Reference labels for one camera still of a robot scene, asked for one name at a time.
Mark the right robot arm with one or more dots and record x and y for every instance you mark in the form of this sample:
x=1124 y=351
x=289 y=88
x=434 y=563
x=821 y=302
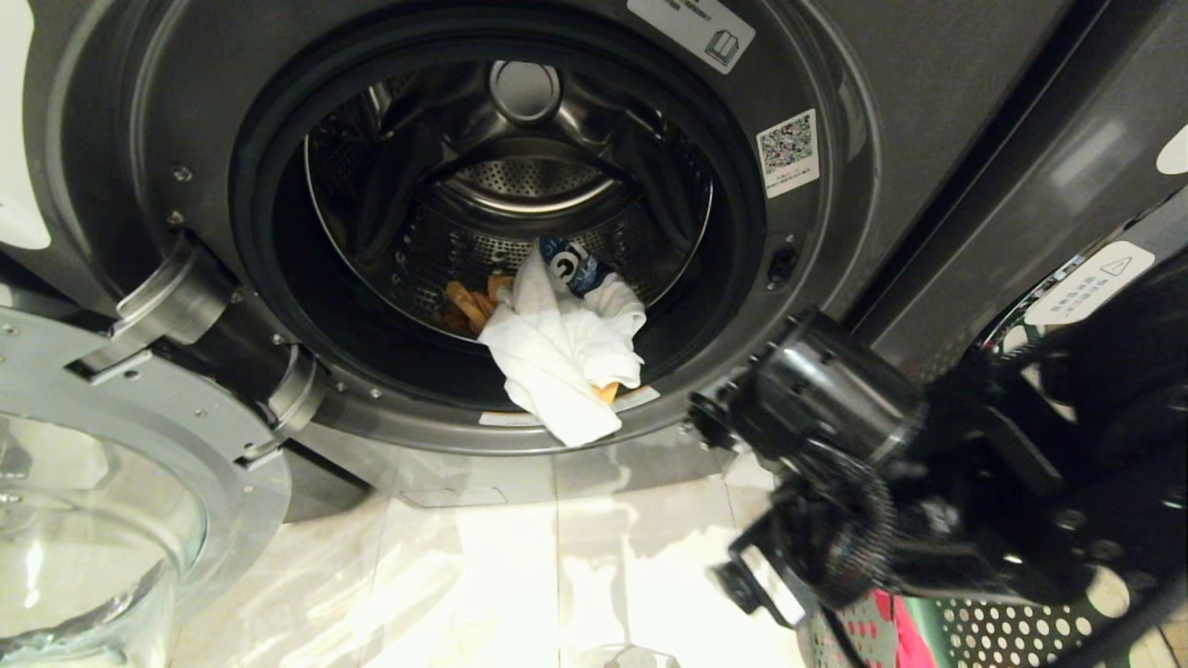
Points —
x=1002 y=492

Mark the round glass washer door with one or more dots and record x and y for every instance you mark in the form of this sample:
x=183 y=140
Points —
x=176 y=417

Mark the green perforated laundry basket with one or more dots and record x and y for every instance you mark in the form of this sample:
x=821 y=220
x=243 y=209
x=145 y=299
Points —
x=1012 y=635

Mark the white garment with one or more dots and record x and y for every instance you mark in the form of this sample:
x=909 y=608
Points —
x=557 y=353

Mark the dark blue printed garment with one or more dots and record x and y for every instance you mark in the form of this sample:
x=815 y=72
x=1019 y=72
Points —
x=571 y=264

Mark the orange garment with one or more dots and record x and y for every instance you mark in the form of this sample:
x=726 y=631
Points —
x=467 y=304

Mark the white code sticker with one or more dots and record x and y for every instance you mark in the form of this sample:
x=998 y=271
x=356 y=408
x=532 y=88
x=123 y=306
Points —
x=789 y=153

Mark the white instruction sticker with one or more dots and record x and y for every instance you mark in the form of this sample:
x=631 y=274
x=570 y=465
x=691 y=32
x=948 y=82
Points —
x=687 y=23

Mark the pink garment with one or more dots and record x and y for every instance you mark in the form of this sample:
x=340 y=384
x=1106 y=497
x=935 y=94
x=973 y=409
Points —
x=908 y=640

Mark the dark grey washing machine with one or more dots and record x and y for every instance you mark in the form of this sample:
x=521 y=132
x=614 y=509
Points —
x=1049 y=167
x=186 y=83

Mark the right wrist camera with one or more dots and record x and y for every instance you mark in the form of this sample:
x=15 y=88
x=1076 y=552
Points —
x=776 y=594

